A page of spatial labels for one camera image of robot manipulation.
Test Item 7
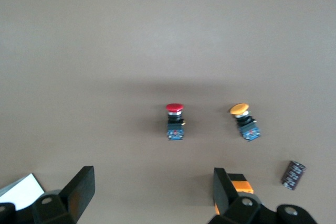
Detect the red mushroom push button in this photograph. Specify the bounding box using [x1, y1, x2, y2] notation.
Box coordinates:
[165, 103, 188, 142]

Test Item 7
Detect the orange box with hole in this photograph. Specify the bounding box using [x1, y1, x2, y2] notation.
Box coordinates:
[214, 173, 255, 216]

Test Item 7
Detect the white drawer cabinet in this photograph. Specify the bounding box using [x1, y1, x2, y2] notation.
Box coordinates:
[0, 173, 46, 212]

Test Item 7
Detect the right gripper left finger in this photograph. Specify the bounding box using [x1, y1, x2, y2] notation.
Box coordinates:
[31, 165, 96, 224]

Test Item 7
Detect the yellow mushroom push button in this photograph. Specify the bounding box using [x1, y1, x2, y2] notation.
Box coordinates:
[227, 103, 263, 143]

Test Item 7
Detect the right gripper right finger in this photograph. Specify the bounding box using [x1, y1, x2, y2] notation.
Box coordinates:
[208, 167, 264, 224]

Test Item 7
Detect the small black connector block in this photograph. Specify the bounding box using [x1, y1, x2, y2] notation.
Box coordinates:
[281, 160, 307, 191]

